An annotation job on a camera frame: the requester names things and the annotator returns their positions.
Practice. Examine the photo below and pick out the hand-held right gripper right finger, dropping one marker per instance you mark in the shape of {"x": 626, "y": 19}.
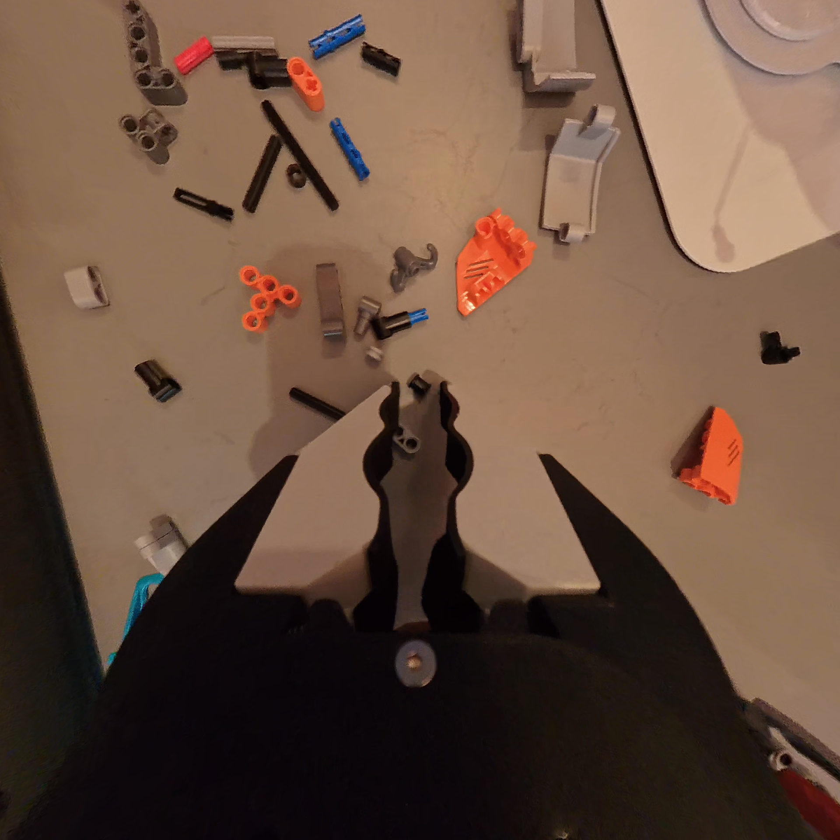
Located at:
{"x": 518, "y": 538}

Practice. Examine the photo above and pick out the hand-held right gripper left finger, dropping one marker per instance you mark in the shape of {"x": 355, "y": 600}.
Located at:
{"x": 308, "y": 525}

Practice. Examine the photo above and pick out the orange two-hole connector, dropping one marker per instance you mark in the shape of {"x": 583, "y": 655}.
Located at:
{"x": 305, "y": 82}

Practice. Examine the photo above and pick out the dark grey elbow connector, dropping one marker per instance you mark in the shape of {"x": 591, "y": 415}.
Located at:
{"x": 366, "y": 313}

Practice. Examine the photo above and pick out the grey double-hole connector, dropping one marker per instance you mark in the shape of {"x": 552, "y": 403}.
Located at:
{"x": 407, "y": 442}

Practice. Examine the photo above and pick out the light grey long block piece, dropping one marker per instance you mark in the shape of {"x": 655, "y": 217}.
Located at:
{"x": 161, "y": 544}

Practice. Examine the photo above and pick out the teal separator tool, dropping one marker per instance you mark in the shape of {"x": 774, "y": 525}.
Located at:
{"x": 138, "y": 597}

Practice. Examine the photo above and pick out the black short connector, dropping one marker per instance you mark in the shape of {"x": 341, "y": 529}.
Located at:
{"x": 156, "y": 379}

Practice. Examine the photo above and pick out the orange wedge brick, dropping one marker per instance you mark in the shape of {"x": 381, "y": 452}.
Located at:
{"x": 718, "y": 453}

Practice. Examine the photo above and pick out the black connector with blue pin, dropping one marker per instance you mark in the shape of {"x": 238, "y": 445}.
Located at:
{"x": 394, "y": 323}

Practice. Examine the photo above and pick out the grey L-shaped beam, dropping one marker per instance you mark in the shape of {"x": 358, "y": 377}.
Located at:
{"x": 330, "y": 302}

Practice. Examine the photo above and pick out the orange five-hole connector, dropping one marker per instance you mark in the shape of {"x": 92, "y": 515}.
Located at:
{"x": 268, "y": 295}

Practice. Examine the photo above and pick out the orange flat panel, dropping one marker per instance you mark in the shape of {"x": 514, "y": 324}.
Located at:
{"x": 492, "y": 269}

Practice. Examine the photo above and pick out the dark grey pin connector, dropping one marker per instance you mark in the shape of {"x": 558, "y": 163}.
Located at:
{"x": 410, "y": 266}

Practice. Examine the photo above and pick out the black dimpled mat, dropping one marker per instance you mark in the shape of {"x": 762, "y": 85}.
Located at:
{"x": 33, "y": 590}

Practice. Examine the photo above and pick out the black small angled connector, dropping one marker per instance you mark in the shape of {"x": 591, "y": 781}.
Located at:
{"x": 774, "y": 348}

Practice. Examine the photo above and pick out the light grey slope tile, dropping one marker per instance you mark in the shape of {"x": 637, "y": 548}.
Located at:
{"x": 85, "y": 289}

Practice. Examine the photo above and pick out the black long pin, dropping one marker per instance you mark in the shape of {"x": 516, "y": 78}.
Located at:
{"x": 203, "y": 204}

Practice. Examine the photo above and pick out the grey curved panel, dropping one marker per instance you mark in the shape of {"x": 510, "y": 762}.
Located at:
{"x": 551, "y": 39}
{"x": 574, "y": 177}

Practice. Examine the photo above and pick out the blue pin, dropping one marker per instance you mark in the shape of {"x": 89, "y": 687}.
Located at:
{"x": 349, "y": 149}
{"x": 336, "y": 36}

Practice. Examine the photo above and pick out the tracked toy robot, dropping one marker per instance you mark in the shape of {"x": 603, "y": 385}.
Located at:
{"x": 807, "y": 800}

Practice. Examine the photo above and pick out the dark grey triple tube connector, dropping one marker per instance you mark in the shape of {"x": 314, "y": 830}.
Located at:
{"x": 149, "y": 134}

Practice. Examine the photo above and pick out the white stand base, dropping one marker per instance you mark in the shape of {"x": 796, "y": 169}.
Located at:
{"x": 722, "y": 164}

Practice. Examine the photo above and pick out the dark grey ribbed connector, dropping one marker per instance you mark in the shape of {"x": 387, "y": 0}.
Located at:
{"x": 380, "y": 59}

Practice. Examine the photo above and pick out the red pin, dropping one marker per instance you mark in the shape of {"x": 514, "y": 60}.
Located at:
{"x": 192, "y": 56}

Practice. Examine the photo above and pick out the black thin axle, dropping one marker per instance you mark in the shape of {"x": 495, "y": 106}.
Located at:
{"x": 243, "y": 43}

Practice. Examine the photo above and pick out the dark grey holed beam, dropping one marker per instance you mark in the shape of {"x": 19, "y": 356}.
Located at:
{"x": 148, "y": 65}

